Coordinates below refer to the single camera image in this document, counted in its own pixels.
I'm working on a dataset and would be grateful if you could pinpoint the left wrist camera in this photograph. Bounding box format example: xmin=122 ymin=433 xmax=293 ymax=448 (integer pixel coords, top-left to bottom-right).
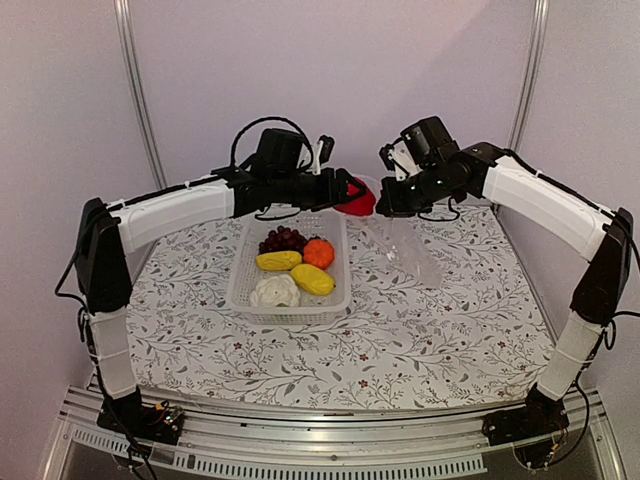
xmin=249 ymin=128 xmax=335 ymax=178

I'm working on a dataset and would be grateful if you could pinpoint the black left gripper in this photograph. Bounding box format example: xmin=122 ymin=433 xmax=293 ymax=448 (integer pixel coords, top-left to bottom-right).
xmin=273 ymin=167 xmax=367 ymax=213

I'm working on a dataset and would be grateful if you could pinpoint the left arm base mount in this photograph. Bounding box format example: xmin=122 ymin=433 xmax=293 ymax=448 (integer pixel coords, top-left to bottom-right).
xmin=97 ymin=389 xmax=185 ymax=445

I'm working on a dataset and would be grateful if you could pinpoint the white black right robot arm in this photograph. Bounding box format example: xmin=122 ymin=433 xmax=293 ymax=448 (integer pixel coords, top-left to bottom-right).
xmin=377 ymin=142 xmax=633 ymax=436

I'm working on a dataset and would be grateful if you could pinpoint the red toy bell pepper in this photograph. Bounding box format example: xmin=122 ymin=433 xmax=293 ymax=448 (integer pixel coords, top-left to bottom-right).
xmin=334 ymin=177 xmax=376 ymax=217

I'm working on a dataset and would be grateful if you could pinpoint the clear zip top bag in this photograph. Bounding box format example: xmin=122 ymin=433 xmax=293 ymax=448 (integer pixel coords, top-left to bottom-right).
xmin=356 ymin=211 xmax=443 ymax=289

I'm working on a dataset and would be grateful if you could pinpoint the floral patterned table mat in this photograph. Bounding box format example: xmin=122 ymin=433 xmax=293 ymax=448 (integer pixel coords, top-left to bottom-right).
xmin=128 ymin=206 xmax=553 ymax=410

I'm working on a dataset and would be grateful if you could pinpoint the dark red grape bunch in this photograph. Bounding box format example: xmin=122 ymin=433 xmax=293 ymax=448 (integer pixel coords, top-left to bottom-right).
xmin=258 ymin=225 xmax=319 ymax=254

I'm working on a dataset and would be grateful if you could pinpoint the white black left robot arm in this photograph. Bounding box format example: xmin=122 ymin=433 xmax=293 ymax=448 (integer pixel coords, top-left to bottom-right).
xmin=64 ymin=117 xmax=366 ymax=434

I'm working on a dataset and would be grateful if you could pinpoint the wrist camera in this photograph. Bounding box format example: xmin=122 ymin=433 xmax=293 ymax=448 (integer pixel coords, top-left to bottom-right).
xmin=379 ymin=116 xmax=460 ymax=181
xmin=249 ymin=128 xmax=335 ymax=178

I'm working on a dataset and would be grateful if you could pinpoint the aluminium corner post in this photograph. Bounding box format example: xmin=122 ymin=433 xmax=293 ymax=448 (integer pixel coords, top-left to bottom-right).
xmin=113 ymin=0 xmax=168 ymax=189
xmin=508 ymin=0 xmax=550 ymax=151

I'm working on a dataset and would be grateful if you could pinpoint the left aluminium corner post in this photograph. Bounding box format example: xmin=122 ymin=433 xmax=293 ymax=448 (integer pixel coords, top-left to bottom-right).
xmin=113 ymin=0 xmax=168 ymax=189

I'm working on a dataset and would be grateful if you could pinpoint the orange toy pumpkin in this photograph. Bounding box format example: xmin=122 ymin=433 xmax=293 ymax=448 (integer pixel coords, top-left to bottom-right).
xmin=303 ymin=238 xmax=335 ymax=270

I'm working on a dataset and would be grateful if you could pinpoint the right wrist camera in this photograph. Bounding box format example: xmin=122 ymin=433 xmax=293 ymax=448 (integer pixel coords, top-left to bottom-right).
xmin=379 ymin=116 xmax=460 ymax=181

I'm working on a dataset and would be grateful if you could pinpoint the right aluminium corner post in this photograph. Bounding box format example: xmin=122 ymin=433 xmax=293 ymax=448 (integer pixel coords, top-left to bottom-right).
xmin=508 ymin=0 xmax=550 ymax=151

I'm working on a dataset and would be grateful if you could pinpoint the yellow toy mango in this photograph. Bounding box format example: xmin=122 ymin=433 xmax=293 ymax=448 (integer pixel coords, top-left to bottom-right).
xmin=290 ymin=263 xmax=335 ymax=296

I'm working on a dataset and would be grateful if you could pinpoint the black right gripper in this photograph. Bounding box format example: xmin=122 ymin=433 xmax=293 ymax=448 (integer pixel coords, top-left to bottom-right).
xmin=376 ymin=163 xmax=460 ymax=217

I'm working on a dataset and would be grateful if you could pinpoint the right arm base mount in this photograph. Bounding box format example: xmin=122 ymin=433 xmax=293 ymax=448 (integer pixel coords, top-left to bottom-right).
xmin=481 ymin=385 xmax=569 ymax=469

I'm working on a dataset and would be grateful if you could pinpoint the white toy cauliflower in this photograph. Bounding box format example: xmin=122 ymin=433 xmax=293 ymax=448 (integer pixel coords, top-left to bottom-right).
xmin=249 ymin=274 xmax=301 ymax=308

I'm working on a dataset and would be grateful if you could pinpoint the aluminium front rail frame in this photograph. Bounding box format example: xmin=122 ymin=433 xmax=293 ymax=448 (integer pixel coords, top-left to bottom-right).
xmin=38 ymin=385 xmax=630 ymax=479

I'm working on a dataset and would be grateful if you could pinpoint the white perforated plastic basket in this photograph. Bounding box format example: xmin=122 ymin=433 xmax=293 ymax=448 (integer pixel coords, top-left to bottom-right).
xmin=226 ymin=211 xmax=352 ymax=325

